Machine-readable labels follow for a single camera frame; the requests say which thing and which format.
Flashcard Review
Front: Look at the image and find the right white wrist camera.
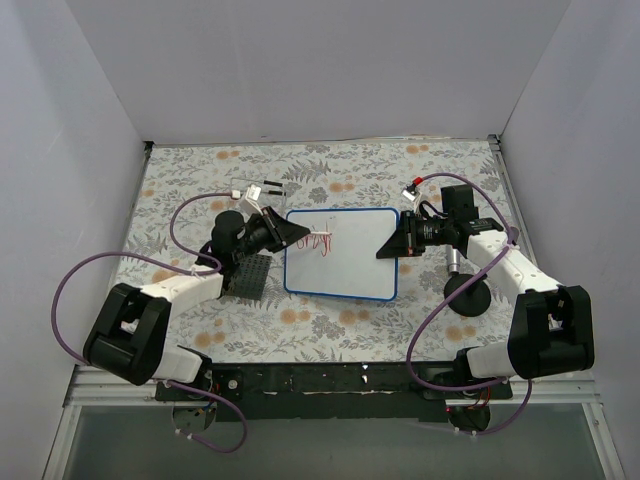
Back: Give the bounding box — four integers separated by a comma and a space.
401, 177, 423, 202

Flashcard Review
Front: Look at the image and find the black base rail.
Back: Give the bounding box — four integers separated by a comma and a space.
154, 359, 514, 436

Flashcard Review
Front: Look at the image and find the grey studded baseplate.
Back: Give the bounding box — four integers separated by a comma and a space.
222, 254, 272, 301

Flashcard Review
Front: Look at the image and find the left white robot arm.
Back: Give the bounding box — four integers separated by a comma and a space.
83, 207, 310, 400

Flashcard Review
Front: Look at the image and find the black round stand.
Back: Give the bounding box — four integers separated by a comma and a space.
444, 273, 491, 317

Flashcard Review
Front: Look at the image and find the silver metal cylinder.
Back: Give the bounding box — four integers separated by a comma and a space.
446, 246, 461, 276

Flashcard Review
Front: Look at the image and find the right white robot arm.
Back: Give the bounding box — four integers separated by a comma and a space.
376, 184, 595, 398

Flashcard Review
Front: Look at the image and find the floral tablecloth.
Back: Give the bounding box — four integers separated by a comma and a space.
94, 138, 539, 364

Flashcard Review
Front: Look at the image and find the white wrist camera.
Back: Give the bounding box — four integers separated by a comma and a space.
401, 177, 423, 202
231, 184, 262, 215

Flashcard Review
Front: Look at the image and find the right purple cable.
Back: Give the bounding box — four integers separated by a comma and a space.
405, 172, 534, 436

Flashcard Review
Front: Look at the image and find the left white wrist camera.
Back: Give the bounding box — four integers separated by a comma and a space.
231, 184, 262, 215

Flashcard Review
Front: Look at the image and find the blue framed whiteboard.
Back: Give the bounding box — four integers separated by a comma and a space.
283, 207, 399, 302

